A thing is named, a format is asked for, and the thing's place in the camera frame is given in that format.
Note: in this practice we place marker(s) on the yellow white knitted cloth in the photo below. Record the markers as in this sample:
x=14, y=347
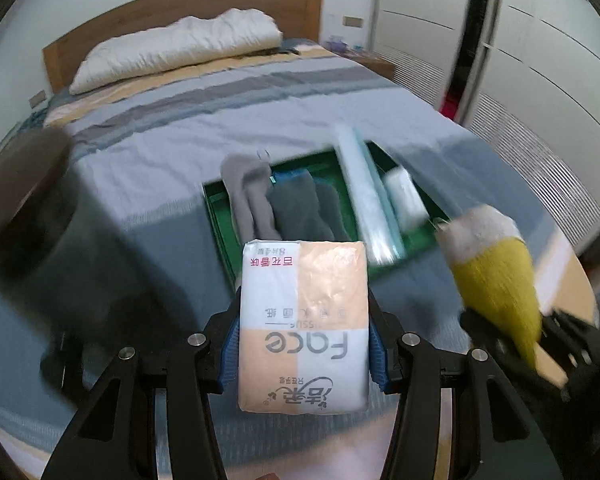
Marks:
x=495, y=280

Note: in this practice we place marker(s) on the striped bed cover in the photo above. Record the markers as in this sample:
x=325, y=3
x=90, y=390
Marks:
x=180, y=125

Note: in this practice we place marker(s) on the round wooden table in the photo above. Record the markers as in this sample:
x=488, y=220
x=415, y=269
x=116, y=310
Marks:
x=577, y=280

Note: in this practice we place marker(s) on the dark cloth by duvet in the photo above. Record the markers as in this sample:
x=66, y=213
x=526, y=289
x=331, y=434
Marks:
x=277, y=51

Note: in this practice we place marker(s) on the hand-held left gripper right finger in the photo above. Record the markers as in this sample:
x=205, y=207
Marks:
x=378, y=355

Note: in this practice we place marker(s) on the light grey fleece cloth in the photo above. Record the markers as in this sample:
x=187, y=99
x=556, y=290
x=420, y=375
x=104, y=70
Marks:
x=245, y=195

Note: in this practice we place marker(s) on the green box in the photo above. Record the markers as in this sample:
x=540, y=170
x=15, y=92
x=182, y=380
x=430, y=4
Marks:
x=220, y=210

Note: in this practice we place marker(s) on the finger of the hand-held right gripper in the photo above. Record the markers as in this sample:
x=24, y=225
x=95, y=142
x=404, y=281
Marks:
x=485, y=332
x=572, y=335

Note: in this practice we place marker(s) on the tissue paper pack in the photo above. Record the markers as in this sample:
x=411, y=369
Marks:
x=305, y=320

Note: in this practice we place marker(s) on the purple tissue box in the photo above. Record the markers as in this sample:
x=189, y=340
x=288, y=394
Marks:
x=338, y=42

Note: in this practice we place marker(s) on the dark grey cloth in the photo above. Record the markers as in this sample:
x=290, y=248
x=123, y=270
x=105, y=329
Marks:
x=305, y=215

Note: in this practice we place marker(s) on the white wardrobe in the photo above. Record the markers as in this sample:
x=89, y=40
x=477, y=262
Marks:
x=530, y=60

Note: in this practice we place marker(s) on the wooden nightstand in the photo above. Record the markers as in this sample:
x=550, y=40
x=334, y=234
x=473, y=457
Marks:
x=377, y=65

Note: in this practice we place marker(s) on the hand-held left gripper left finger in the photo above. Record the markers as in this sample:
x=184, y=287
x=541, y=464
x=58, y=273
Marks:
x=228, y=355

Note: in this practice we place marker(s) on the wall socket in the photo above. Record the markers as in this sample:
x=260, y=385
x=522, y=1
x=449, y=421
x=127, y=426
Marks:
x=37, y=99
x=353, y=21

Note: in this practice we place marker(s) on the wooden headboard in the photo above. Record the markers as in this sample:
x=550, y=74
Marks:
x=70, y=45

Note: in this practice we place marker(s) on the white pillow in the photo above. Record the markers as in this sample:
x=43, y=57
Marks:
x=180, y=45

